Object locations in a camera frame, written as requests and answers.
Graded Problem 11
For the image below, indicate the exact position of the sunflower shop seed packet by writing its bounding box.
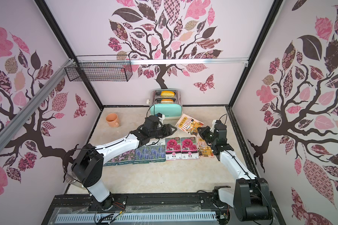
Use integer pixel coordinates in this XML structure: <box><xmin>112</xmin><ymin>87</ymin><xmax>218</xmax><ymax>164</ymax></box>
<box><xmin>176</xmin><ymin>114</ymin><xmax>204</xmax><ymax>136</ymax></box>

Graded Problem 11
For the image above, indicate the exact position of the black wire basket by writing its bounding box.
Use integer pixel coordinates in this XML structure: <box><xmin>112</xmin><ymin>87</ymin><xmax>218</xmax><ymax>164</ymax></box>
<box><xmin>65</xmin><ymin>53</ymin><xmax>133</xmax><ymax>82</ymax></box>

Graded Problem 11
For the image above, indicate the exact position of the toast slice rear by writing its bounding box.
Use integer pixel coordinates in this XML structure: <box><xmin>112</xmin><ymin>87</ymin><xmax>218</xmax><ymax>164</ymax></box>
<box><xmin>160</xmin><ymin>91</ymin><xmax>175</xmax><ymax>98</ymax></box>

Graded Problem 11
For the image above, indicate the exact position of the aluminium rail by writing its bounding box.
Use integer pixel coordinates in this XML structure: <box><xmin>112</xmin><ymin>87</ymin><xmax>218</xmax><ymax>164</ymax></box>
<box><xmin>0</xmin><ymin>59</ymin><xmax>75</xmax><ymax>152</ymax></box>
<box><xmin>130</xmin><ymin>58</ymin><xmax>249</xmax><ymax>65</ymax></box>

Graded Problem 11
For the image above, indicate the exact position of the mint green toaster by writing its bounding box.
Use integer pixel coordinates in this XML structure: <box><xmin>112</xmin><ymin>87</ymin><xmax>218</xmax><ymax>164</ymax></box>
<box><xmin>147</xmin><ymin>89</ymin><xmax>183</xmax><ymax>119</ymax></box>

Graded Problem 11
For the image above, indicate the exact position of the pink hollyhock seed packet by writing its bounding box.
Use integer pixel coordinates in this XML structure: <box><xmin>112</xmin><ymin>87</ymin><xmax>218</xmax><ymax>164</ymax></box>
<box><xmin>165</xmin><ymin>137</ymin><xmax>182</xmax><ymax>161</ymax></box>

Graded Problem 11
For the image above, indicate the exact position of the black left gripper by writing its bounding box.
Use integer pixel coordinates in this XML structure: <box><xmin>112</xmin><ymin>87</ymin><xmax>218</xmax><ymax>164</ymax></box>
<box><xmin>149</xmin><ymin>124</ymin><xmax>177</xmax><ymax>139</ymax></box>

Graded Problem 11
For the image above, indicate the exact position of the black base frame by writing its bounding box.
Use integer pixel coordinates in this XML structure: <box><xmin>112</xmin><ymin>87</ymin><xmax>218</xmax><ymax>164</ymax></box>
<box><xmin>40</xmin><ymin>191</ymin><xmax>286</xmax><ymax>225</ymax></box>

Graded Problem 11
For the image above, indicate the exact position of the toast slice front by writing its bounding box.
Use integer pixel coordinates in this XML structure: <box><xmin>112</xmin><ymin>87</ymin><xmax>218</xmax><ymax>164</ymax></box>
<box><xmin>161</xmin><ymin>98</ymin><xmax>174</xmax><ymax>104</ymax></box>

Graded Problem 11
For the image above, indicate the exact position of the white cable duct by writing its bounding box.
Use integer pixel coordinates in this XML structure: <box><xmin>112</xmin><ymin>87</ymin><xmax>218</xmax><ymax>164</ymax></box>
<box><xmin>53</xmin><ymin>211</ymin><xmax>217</xmax><ymax>225</ymax></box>

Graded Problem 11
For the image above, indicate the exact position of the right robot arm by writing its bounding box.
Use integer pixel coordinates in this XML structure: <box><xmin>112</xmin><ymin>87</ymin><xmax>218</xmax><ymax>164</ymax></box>
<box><xmin>197</xmin><ymin>120</ymin><xmax>274</xmax><ymax>224</ymax></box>

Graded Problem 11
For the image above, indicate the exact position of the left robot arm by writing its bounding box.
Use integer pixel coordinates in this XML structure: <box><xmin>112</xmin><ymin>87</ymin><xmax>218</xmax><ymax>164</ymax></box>
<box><xmin>71</xmin><ymin>113</ymin><xmax>177</xmax><ymax>210</ymax></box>

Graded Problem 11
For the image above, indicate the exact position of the aluminium rail back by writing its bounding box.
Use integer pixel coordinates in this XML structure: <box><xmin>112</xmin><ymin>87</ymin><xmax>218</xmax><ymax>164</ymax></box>
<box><xmin>130</xmin><ymin>58</ymin><xmax>249</xmax><ymax>65</ymax></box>

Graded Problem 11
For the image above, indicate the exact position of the lavender seed packet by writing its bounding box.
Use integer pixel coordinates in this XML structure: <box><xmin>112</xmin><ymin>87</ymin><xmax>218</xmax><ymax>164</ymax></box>
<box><xmin>133</xmin><ymin>146</ymin><xmax>151</xmax><ymax>164</ymax></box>
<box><xmin>149</xmin><ymin>145</ymin><xmax>166</xmax><ymax>163</ymax></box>

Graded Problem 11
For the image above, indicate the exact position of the toast slice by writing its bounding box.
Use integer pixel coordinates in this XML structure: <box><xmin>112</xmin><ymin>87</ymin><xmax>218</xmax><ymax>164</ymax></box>
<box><xmin>161</xmin><ymin>98</ymin><xmax>174</xmax><ymax>104</ymax></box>
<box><xmin>160</xmin><ymin>91</ymin><xmax>175</xmax><ymax>98</ymax></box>

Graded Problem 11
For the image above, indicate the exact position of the pink cosmos seed packet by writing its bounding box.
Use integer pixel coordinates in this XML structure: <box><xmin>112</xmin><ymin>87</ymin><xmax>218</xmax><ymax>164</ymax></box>
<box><xmin>117</xmin><ymin>150</ymin><xmax>135</xmax><ymax>165</ymax></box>

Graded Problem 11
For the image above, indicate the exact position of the aluminium rail left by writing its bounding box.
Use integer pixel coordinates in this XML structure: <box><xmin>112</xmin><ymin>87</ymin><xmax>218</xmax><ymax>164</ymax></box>
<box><xmin>0</xmin><ymin>59</ymin><xmax>75</xmax><ymax>152</ymax></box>

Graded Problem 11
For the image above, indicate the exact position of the orange mug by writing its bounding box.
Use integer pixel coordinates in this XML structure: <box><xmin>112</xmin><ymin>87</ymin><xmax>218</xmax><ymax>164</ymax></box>
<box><xmin>106</xmin><ymin>113</ymin><xmax>120</xmax><ymax>128</ymax></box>

